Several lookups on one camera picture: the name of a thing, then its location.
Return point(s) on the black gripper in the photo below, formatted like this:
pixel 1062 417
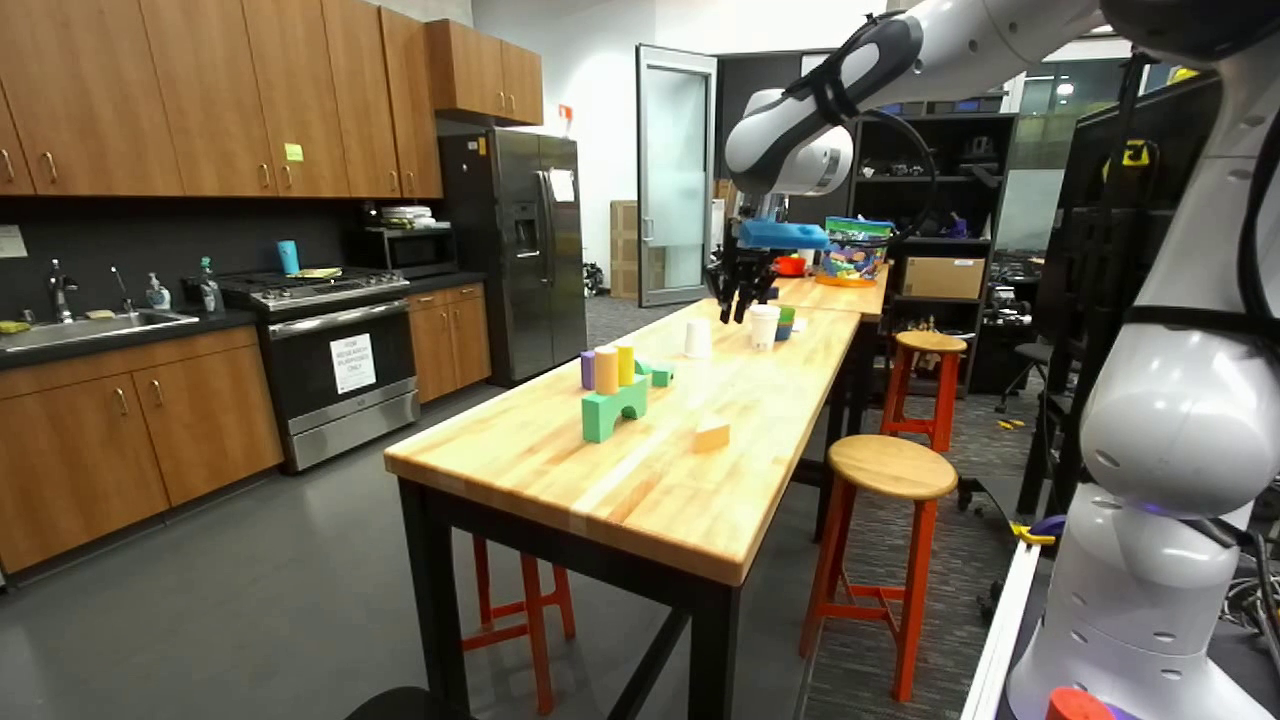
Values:
pixel 744 273

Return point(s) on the orange triangle block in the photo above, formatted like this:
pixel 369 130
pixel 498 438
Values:
pixel 711 438

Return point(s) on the purple square block with hole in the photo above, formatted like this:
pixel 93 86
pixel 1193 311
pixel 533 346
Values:
pixel 590 371

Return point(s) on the white robot base platform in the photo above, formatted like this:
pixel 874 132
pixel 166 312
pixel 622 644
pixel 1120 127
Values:
pixel 993 654

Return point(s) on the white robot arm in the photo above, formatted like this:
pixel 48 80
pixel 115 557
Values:
pixel 1175 425

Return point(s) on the small green arch block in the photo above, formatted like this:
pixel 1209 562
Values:
pixel 661 376

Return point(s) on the yellow cylinder block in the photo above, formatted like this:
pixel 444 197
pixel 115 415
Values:
pixel 625 364

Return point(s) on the orange cylinder block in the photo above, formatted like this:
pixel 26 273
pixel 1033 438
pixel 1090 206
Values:
pixel 606 375

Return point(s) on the large green arch block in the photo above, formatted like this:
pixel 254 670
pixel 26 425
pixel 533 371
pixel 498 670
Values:
pixel 603 417

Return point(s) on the white cup stack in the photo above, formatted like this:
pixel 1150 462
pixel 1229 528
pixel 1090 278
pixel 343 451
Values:
pixel 766 335

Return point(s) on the red bowl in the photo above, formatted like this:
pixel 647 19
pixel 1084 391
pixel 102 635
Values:
pixel 793 266

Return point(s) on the colourful toy box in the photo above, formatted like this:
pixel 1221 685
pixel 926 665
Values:
pixel 861 262

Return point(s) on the brown wooden board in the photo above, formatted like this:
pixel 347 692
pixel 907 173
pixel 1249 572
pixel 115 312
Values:
pixel 625 254

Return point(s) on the glass door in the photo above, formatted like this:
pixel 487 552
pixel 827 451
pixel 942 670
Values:
pixel 677 173

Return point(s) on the long wooden table black legs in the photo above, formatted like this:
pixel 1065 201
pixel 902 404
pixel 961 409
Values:
pixel 692 494

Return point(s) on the tan cardboard box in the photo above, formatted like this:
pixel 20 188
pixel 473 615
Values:
pixel 944 278

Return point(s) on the white paper on refrigerator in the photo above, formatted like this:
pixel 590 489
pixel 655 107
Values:
pixel 563 185

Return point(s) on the stainless steel refrigerator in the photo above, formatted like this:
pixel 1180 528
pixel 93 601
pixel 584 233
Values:
pixel 495 266

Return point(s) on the black shelf unit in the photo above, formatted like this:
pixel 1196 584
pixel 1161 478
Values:
pixel 961 173

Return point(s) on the narrow brown base cabinet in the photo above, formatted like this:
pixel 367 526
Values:
pixel 451 346

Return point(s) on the black equipment rack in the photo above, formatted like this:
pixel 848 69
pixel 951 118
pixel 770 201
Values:
pixel 1082 306

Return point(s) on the white dish stack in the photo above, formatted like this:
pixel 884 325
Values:
pixel 411 216

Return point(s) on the black microwave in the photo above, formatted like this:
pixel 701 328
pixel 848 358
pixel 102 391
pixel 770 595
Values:
pixel 402 248

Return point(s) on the yellow clamp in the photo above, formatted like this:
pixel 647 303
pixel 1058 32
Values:
pixel 1033 532

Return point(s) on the red metal stool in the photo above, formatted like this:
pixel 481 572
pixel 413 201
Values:
pixel 542 640

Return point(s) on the white paper on oven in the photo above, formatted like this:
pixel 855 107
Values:
pixel 354 364

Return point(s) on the stainless steel stove oven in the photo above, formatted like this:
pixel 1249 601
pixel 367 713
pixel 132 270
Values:
pixel 300 385

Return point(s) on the teal cup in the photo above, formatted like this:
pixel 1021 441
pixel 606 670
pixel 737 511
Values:
pixel 291 257

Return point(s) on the green sticky note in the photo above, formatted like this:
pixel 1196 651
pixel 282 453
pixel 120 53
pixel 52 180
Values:
pixel 295 152

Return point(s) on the red button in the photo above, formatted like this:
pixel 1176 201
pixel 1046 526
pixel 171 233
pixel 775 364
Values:
pixel 1079 704

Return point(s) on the green dish soap bottle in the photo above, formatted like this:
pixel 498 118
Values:
pixel 211 288

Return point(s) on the clear soap bottle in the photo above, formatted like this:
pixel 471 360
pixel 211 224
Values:
pixel 157 296

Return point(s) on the wide brown base cabinet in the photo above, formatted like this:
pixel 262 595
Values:
pixel 132 441

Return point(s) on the steel kitchen sink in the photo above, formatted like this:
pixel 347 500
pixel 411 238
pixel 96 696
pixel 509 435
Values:
pixel 93 328

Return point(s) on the metal faucet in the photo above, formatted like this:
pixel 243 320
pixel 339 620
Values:
pixel 63 303

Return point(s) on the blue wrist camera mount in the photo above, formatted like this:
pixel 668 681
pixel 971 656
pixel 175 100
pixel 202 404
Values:
pixel 781 233

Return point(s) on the short brown wall cabinet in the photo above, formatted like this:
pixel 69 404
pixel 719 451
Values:
pixel 487 75

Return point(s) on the long brown wall cabinet row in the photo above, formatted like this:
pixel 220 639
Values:
pixel 202 95

